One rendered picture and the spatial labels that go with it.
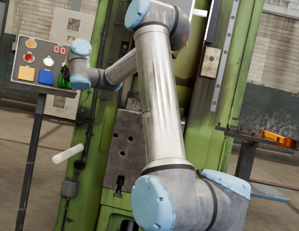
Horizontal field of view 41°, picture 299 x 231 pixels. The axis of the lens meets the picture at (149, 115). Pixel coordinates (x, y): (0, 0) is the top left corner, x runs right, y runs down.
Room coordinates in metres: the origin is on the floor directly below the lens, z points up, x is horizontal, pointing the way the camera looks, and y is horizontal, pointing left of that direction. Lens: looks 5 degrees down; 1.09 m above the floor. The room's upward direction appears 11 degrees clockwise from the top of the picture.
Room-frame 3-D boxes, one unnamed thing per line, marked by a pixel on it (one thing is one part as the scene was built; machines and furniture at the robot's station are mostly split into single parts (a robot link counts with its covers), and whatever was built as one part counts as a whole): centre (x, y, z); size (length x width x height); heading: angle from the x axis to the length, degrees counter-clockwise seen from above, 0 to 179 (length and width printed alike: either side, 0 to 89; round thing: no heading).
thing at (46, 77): (2.05, 0.56, 1.01); 0.07 x 0.05 x 0.07; 110
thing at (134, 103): (2.41, 0.02, 0.96); 0.42 x 0.20 x 0.09; 175
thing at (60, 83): (2.09, 0.47, 1.01); 0.07 x 0.05 x 0.07; 110
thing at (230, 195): (1.13, -0.25, 0.79); 0.17 x 0.15 x 0.18; 122
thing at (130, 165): (2.42, -0.03, 0.69); 0.56 x 0.38 x 0.45; 175
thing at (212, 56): (2.30, -0.29, 1.27); 0.09 x 0.02 x 0.17; 85
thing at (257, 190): (1.94, -0.51, 0.68); 0.40 x 0.30 x 0.02; 93
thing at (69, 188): (2.35, 0.39, 0.36); 0.09 x 0.07 x 0.12; 85
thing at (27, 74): (2.02, 0.66, 1.01); 0.07 x 0.05 x 0.07; 110
